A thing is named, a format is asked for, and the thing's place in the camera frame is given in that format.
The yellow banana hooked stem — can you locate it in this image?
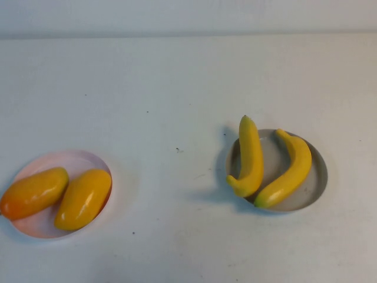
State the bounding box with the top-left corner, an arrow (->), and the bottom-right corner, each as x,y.
226,114 -> 264,198

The yellow banana green tip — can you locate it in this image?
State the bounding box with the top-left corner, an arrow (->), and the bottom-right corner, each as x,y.
254,129 -> 312,209

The yellow mango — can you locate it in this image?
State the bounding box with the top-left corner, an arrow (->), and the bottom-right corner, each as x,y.
54,168 -> 113,232

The mango with orange end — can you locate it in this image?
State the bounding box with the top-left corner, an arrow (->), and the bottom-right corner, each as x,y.
0,167 -> 70,221

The pink round plate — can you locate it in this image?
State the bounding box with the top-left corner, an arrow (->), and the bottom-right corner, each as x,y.
7,149 -> 113,239

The grey-blue round plate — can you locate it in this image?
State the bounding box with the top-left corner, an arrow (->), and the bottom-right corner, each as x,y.
225,129 -> 329,212

